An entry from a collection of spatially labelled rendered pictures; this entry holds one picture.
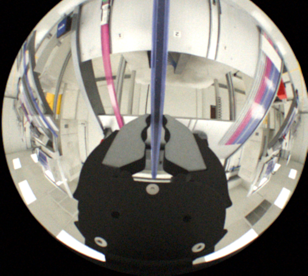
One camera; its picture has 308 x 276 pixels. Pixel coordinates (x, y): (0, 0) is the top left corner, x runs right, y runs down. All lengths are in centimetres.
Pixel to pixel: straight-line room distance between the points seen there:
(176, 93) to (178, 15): 195
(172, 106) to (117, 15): 192
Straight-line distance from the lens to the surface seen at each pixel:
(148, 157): 39
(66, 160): 128
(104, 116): 33
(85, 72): 30
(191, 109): 211
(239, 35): 29
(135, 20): 22
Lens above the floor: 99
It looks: level
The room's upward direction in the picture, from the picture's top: 177 degrees counter-clockwise
